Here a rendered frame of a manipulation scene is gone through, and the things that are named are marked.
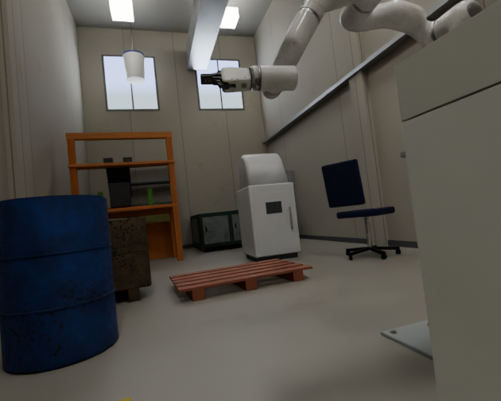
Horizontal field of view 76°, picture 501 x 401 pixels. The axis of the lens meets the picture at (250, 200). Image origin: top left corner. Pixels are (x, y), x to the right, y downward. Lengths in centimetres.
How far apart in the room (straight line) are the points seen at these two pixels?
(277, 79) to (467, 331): 89
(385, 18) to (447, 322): 109
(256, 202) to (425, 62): 346
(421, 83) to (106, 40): 878
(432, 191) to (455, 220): 8
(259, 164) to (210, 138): 421
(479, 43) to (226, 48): 891
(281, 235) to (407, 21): 322
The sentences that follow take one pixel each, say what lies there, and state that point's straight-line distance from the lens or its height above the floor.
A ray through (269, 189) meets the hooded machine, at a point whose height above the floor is 94.
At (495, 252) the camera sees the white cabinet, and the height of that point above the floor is 50.
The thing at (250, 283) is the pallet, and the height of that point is 6.
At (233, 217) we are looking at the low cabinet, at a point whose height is 62.
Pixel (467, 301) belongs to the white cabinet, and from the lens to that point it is 86.
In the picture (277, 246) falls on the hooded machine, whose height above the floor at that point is 18.
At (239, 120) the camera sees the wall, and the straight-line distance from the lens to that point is 883.
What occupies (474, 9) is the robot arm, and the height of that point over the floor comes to 127.
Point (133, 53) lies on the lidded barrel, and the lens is 847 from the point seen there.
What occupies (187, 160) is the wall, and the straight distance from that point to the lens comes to 830.
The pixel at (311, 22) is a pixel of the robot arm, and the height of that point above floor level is 127.
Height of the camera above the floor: 62
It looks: 3 degrees up
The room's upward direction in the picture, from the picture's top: 6 degrees counter-clockwise
